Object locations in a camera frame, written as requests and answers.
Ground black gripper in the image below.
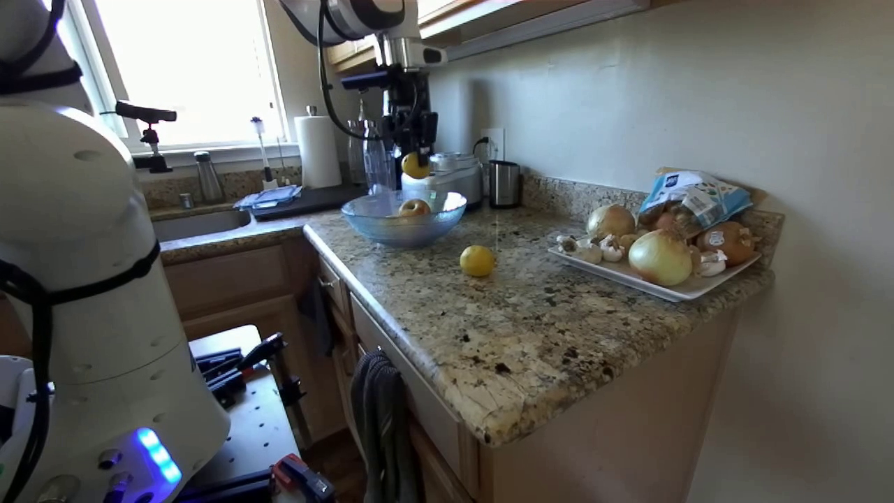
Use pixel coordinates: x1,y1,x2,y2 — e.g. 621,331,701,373
381,67,442,167

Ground yellow lemon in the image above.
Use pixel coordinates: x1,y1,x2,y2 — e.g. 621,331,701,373
459,243,501,282
401,148,433,183

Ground clear glass bowl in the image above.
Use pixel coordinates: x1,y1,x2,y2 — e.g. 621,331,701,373
339,187,470,248

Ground clear plastic measuring cup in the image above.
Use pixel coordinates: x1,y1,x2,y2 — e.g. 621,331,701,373
361,120,402,194

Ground clear bottle with metal cap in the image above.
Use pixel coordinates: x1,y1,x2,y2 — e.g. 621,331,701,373
345,116,368,190

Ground silver ice cream maker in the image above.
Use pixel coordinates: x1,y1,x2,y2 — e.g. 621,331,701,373
401,152,487,211

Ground red yellow apple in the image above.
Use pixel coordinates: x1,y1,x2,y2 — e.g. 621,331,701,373
396,195,435,225

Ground white paper towel roll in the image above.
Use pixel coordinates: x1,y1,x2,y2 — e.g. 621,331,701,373
294,103,345,194

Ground stainless steel cup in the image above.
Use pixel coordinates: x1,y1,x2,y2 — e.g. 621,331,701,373
487,160,525,214

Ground black ribbed drying mat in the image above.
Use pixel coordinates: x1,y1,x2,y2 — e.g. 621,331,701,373
250,184,368,225

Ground white dish brush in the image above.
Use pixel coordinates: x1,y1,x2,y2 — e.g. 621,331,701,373
250,116,283,194

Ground blue dish cloth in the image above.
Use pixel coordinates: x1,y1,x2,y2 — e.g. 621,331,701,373
233,183,306,219

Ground wooden upper cabinet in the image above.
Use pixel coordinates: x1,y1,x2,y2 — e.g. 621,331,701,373
325,0,655,75

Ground metal sink faucet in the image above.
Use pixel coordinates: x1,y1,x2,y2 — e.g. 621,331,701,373
191,148,227,208

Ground dark hanging cloth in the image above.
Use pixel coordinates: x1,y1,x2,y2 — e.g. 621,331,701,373
296,274,346,360

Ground small yellow onion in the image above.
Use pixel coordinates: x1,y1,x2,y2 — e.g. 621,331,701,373
585,201,637,242

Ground kitchen sink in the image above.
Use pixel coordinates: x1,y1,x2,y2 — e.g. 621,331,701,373
149,204,255,246

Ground bright window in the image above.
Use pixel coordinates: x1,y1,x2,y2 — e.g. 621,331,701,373
54,0,292,156

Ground brown onion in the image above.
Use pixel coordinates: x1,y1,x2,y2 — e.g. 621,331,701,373
712,221,761,268
655,204,704,243

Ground large pale yellow onion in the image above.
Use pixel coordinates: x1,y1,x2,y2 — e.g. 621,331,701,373
627,226,699,290

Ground blue plastic food package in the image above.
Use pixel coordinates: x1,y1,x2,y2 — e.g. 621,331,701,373
637,167,754,233

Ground gray hanging towel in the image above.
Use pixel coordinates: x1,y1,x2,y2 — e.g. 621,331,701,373
349,346,424,503

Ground black clamps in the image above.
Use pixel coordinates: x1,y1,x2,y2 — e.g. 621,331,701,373
194,334,289,412

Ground white rectangular plate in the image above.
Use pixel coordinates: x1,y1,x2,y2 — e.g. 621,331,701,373
547,236,762,304

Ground black perforated robot table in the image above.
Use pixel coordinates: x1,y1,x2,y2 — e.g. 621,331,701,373
180,323,315,503

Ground blue and red clamp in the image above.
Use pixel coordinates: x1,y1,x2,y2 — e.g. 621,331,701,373
268,454,342,503

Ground white wall outlet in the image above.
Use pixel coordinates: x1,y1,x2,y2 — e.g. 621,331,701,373
479,126,509,163

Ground black camera on stand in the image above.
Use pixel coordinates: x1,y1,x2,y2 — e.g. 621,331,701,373
113,98,180,176

